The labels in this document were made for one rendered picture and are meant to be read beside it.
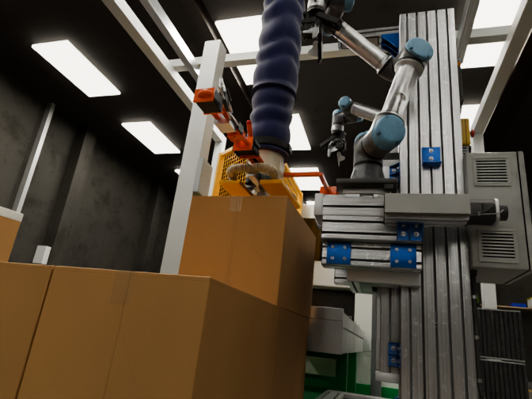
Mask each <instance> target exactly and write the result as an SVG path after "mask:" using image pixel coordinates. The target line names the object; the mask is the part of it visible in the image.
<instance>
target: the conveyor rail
mask: <svg viewBox="0 0 532 399"><path fill-rule="evenodd" d="M354 352H363V330H362V329H360V328H359V327H358V326H357V325H356V324H355V323H354V322H353V321H352V320H351V319H350V318H349V317H348V316H347V315H346V314H345V313H344V321H343V342H342V354H344V353H354Z"/></svg>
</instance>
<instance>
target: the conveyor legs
mask: <svg viewBox="0 0 532 399"><path fill-rule="evenodd" d="M306 355H307V356H313V357H320V358H326V359H336V377H332V376H326V375H319V374H309V373H305V378H315V379H320V380H327V381H333V382H335V389H333V388H327V387H321V386H312V385H306V384H305V385H304V390H305V391H310V392H315V393H324V392H325V391H326V390H336V391H341V392H347V393H355V391H356V364H357V352H354V353H344V354H342V355H337V354H330V353H323V352H316V351H306Z"/></svg>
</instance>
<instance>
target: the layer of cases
mask: <svg viewBox="0 0 532 399"><path fill-rule="evenodd" d="M308 328H309V319H308V318H306V317H303V316H301V315H298V314H296V313H293V312H291V311H290V310H286V309H284V308H282V307H280V306H277V305H275V304H272V303H270V302H267V301H265V300H263V299H261V298H258V297H256V296H254V295H252V294H249V293H246V292H244V291H241V290H239V289H237V288H235V287H232V286H230V285H228V284H226V283H223V282H221V281H218V280H216V279H213V278H211V277H207V276H196V275H174V274H164V273H153V272H131V271H121V270H109V269H98V268H77V267H66V266H53V265H43V264H22V263H11V262H0V399H303V396H304V385H305V373H306V351H307V340H308Z"/></svg>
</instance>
